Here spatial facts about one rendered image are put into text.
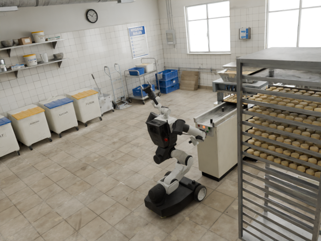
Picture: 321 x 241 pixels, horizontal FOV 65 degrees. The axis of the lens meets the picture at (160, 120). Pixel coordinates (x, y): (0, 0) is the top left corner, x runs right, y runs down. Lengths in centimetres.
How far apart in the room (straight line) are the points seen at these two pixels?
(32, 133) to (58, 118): 59
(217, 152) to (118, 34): 494
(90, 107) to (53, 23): 200
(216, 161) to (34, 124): 371
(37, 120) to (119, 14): 359
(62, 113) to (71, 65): 133
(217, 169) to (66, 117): 363
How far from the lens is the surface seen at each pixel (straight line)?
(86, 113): 614
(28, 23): 627
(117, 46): 733
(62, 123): 589
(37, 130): 571
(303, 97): 179
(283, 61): 175
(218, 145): 330
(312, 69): 173
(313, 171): 204
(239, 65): 192
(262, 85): 362
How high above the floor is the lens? 215
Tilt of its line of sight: 22 degrees down
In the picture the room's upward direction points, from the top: 8 degrees counter-clockwise
